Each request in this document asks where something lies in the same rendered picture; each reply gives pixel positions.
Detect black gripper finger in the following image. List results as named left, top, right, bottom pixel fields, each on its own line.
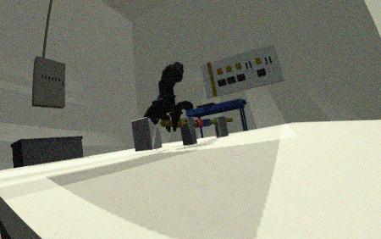
left=157, top=115, right=171, bottom=133
left=169, top=112, right=183, bottom=131

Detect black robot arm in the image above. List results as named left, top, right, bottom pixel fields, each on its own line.
left=143, top=62, right=184, bottom=125

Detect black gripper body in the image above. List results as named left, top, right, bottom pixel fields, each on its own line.
left=146, top=91, right=193, bottom=118

